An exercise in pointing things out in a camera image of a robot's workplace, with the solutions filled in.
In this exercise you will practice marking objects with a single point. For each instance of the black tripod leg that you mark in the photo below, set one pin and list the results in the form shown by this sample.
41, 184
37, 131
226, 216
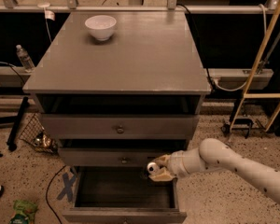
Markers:
16, 121

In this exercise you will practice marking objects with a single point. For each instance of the grey drawer cabinet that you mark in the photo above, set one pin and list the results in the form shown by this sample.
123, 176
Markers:
149, 67

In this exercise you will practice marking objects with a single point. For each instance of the grey tape cross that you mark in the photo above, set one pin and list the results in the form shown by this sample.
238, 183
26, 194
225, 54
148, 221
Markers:
68, 183

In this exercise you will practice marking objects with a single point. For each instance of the grey top drawer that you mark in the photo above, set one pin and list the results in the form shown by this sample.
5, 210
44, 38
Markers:
61, 126

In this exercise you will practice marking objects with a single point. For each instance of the wire mesh basket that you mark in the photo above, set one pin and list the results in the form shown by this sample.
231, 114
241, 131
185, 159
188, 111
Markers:
36, 137

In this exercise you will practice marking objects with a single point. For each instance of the clear plastic water bottle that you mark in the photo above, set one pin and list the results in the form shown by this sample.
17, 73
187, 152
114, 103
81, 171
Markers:
25, 59

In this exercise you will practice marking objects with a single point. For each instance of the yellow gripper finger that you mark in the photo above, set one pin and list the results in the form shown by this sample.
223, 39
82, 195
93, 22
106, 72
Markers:
163, 175
162, 161

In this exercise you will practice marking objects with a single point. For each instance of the grey middle drawer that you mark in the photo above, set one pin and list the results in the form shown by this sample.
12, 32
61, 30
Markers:
116, 152

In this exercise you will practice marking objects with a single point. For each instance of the grey drawer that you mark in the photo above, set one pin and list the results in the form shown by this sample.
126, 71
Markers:
116, 152
61, 126
123, 195

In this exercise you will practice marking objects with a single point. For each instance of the silver redbull can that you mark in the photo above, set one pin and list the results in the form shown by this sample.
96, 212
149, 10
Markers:
153, 168

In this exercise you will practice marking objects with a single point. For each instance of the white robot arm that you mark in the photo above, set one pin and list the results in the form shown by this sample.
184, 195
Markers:
213, 155

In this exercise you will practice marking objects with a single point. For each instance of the grey bottom drawer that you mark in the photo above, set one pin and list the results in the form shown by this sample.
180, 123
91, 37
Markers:
123, 195

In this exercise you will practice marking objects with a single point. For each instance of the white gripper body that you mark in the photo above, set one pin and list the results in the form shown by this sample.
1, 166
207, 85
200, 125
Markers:
176, 164

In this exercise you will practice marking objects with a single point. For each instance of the green snack bag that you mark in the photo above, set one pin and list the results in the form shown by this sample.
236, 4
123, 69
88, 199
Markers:
24, 212

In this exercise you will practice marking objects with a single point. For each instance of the white ceramic bowl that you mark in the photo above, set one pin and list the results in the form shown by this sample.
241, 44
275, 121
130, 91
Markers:
101, 27

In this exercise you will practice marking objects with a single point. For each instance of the white tag with cord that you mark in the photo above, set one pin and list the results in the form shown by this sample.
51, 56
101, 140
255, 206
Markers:
49, 15

